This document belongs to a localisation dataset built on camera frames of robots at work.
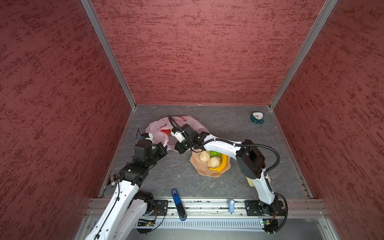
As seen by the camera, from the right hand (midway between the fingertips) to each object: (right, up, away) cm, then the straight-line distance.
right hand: (175, 150), depth 88 cm
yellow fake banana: (+28, -7, -5) cm, 29 cm away
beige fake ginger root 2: (+23, -6, -4) cm, 24 cm away
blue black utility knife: (+5, -26, -16) cm, 31 cm away
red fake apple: (-4, +12, -5) cm, 13 cm away
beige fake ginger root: (+17, -3, -1) cm, 18 cm away
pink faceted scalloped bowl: (+17, -10, -2) cm, 19 cm away
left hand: (-2, +3, -11) cm, 12 cm away
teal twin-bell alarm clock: (+58, +20, +22) cm, 65 cm away
